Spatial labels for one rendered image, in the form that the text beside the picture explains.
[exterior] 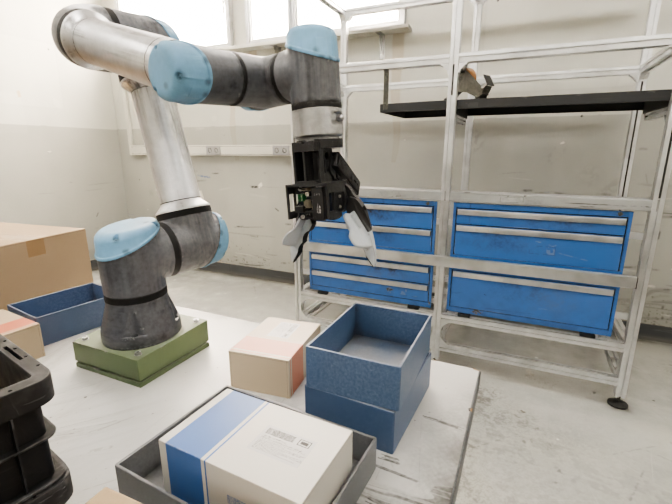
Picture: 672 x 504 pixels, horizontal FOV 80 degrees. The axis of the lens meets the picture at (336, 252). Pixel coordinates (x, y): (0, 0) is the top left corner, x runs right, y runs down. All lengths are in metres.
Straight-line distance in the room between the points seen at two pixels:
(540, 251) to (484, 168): 0.98
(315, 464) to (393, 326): 0.36
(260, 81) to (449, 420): 0.61
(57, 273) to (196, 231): 0.57
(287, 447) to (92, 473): 0.30
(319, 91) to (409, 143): 2.37
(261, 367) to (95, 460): 0.27
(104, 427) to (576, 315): 1.88
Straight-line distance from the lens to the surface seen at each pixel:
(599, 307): 2.15
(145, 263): 0.84
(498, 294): 2.12
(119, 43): 0.74
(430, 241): 2.10
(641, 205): 2.04
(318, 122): 0.60
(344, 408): 0.65
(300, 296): 2.45
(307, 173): 0.59
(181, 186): 0.92
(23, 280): 1.32
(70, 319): 1.14
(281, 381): 0.75
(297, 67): 0.62
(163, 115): 0.95
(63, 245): 1.38
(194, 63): 0.59
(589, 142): 2.88
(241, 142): 3.61
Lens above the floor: 1.13
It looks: 14 degrees down
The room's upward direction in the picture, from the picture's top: straight up
